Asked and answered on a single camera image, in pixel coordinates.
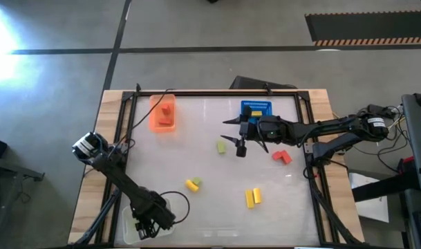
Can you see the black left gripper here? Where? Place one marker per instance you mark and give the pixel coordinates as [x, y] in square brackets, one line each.
[155, 226]

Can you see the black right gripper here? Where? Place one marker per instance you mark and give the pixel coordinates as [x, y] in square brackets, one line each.
[250, 129]

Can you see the green rectangular block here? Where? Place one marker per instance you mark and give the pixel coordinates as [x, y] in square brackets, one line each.
[221, 147]

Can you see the yellow rectangular block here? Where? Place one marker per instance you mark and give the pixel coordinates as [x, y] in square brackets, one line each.
[256, 113]
[250, 199]
[257, 195]

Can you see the red block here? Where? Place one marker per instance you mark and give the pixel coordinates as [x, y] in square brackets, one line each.
[287, 158]
[166, 110]
[165, 121]
[277, 155]

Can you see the yellow cylinder block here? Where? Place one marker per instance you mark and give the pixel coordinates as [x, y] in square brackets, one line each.
[192, 186]

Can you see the small green block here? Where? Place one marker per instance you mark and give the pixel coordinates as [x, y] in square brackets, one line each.
[197, 180]

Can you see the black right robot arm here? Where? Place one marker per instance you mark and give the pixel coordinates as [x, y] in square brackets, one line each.
[320, 128]

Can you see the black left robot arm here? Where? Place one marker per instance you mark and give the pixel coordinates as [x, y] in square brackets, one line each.
[120, 176]

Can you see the clear plastic bin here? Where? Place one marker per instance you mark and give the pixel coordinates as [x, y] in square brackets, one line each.
[127, 235]

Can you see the blue plastic mesh basket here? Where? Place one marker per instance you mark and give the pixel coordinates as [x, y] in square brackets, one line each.
[265, 105]

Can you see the black equipment case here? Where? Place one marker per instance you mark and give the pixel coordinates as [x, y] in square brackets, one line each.
[251, 83]

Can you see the orange translucent plastic bin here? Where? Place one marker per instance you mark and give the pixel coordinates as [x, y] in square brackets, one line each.
[153, 128]

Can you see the black power adapter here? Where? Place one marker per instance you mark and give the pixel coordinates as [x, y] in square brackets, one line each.
[381, 110]

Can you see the black desk leg stand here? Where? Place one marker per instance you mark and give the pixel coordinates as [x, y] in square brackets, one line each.
[16, 173]

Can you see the white paper sheet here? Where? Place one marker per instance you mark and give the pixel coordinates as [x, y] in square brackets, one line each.
[372, 207]

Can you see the black flat bar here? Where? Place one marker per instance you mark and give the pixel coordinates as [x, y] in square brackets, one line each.
[383, 186]

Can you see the black floor mat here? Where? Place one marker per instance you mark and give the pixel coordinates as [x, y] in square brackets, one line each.
[369, 29]

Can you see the red and black device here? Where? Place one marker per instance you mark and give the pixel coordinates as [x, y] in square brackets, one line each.
[407, 160]

